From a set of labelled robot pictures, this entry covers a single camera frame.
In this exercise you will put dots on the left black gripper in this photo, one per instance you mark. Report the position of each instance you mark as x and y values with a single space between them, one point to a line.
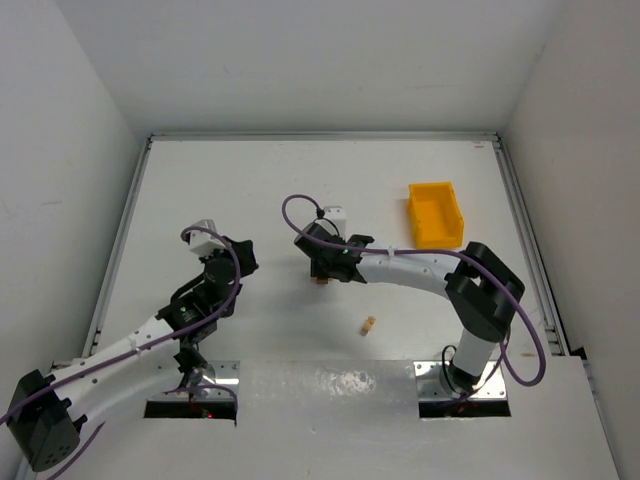
245 253

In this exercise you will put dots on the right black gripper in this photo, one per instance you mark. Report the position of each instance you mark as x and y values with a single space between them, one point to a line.
326 270

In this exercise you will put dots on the yellow plastic bin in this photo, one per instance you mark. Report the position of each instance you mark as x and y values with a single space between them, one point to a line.
435 219

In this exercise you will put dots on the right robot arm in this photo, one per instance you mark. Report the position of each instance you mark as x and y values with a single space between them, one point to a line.
479 286

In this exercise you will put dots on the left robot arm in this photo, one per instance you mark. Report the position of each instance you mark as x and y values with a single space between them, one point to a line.
50 415

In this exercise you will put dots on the small orange wood block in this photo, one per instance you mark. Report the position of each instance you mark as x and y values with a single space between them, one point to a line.
367 325

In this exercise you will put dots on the white front cover board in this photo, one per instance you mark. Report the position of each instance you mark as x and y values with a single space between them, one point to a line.
360 420

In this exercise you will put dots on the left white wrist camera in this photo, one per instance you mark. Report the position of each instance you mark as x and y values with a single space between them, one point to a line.
200 243

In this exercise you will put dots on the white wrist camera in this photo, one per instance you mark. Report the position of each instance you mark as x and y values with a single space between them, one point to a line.
334 220
200 243

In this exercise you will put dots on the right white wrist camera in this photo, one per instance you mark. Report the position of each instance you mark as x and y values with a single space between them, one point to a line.
334 220

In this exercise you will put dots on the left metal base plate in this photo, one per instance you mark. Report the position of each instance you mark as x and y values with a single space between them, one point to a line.
217 381

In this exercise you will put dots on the metal base plate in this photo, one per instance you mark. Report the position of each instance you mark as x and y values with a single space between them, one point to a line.
217 381
431 386

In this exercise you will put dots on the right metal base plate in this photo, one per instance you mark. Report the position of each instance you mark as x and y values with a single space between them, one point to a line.
431 386

